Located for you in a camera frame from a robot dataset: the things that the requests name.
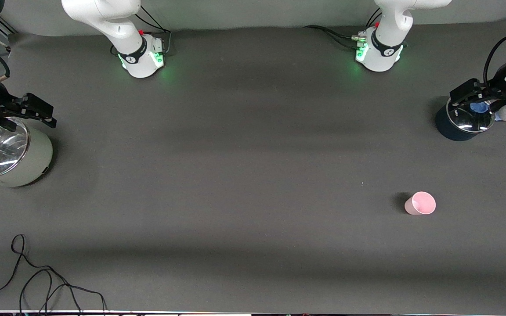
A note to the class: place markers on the pale green cooking pot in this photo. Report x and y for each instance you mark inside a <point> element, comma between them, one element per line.
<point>37,162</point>

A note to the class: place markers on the dark blue saucepan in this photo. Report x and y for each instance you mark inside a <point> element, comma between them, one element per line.
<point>448,127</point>

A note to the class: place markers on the glass lid with beige knob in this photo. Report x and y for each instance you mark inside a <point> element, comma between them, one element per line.
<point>5,153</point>

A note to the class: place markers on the glass lid with blue knob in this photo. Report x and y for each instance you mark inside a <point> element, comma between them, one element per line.
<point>466,118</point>

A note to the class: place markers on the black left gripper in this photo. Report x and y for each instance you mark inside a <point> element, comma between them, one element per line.
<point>502,73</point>

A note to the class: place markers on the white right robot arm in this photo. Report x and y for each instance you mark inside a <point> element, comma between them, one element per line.
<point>121,26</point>

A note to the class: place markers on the pink plastic cup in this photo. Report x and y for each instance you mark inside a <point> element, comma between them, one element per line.
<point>421,204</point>

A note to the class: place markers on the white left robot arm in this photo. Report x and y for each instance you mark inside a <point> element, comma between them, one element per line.
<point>384,44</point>

